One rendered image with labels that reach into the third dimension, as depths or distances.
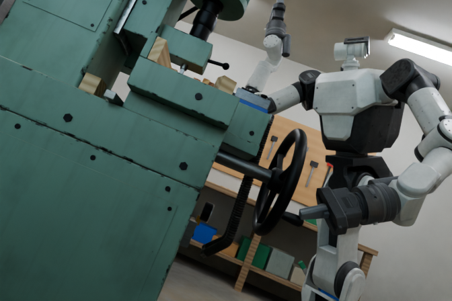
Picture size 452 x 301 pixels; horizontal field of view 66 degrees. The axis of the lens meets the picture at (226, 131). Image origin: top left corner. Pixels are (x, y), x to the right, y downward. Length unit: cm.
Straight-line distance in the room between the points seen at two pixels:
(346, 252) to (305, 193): 286
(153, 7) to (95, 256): 59
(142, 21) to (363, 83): 76
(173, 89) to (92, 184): 23
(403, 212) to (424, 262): 382
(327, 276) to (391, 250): 316
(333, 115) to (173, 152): 81
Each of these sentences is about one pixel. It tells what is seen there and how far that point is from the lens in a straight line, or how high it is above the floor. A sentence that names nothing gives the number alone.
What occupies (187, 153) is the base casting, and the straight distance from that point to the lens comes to 67.
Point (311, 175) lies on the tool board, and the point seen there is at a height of 139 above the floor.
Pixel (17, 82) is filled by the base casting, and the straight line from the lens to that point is 77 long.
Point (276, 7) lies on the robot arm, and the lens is 160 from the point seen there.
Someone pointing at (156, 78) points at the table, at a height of 87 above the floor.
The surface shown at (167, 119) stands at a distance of 70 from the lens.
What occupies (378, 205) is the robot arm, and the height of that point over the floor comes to 83.
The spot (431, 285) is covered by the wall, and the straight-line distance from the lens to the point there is 477.
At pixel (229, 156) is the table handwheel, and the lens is 88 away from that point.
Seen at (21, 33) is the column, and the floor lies 88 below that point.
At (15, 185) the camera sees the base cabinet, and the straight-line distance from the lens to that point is 74.
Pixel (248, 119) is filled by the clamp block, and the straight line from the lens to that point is 90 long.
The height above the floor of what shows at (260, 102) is 98.
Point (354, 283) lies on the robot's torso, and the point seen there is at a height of 62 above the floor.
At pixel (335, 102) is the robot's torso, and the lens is 133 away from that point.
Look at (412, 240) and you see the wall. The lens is 464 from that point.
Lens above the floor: 70
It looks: 11 degrees up
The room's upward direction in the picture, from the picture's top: 23 degrees clockwise
